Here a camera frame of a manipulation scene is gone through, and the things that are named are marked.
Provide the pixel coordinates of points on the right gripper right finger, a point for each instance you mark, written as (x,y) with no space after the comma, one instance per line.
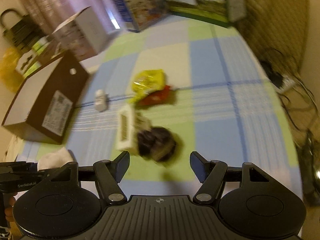
(210,174)

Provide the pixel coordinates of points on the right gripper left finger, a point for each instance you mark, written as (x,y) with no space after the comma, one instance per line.
(108,174)

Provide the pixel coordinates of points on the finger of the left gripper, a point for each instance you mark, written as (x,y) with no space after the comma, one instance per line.
(64,171)

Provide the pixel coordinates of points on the white sock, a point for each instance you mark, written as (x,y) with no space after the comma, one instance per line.
(54,159)

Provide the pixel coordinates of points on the dark velvet scrunchie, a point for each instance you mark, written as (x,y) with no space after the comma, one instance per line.
(157,144)

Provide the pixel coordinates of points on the small white pill bottle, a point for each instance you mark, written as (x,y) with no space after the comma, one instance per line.
(101,100)

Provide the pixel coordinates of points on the red candy packet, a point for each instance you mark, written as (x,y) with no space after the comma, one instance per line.
(156,98)

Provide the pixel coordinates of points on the yellow snack packet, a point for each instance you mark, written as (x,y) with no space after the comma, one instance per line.
(145,83)

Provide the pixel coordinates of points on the person's left hand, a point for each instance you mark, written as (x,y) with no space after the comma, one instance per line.
(9,209)

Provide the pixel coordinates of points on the brown cardboard storage box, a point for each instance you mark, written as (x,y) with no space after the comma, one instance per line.
(43,105)

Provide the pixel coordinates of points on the plaid tablecloth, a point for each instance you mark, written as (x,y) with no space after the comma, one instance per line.
(223,106)

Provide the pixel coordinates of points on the yellow plastic bag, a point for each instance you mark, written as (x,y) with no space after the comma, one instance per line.
(10,77)

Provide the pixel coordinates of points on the cardboard box with tissues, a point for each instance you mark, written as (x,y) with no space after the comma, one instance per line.
(41,52)

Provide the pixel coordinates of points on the white humidifier box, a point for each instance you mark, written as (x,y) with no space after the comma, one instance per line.
(84,34)

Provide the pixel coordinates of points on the folded black ladder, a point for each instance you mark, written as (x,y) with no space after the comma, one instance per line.
(24,34)

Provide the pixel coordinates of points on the pink curtains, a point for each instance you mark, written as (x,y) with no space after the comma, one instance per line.
(48,14)

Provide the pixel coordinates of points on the light blue milk case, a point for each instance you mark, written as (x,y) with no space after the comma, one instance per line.
(202,0)

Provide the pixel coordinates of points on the blue milk carton box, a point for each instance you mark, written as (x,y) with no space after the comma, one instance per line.
(137,15)

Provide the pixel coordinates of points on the quilted beige chair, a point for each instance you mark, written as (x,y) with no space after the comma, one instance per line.
(277,30)

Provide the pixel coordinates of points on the power strip with cables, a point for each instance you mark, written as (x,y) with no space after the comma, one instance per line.
(302,112)

